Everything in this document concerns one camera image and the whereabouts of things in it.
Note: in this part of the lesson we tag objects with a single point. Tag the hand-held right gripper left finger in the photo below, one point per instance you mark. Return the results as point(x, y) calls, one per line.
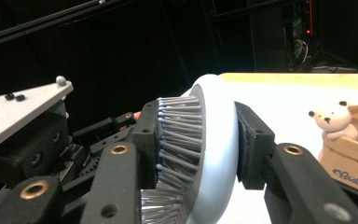
point(118, 183)

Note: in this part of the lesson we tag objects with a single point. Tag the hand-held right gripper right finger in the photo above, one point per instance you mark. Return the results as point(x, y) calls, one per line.
point(292, 183)

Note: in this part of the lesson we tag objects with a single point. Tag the wooden table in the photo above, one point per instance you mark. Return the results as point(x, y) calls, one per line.
point(292, 79)

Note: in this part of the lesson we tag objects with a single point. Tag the black metal bar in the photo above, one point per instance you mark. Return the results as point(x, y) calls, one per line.
point(43, 22)

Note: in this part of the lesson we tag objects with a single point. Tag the light blue hairbrush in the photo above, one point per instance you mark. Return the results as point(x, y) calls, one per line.
point(220, 140)

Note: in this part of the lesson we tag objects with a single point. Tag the black computer tower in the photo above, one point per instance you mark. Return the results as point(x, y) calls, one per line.
point(298, 34)

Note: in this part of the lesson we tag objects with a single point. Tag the brown holder with bear figure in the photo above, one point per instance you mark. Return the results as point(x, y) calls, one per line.
point(348, 158)

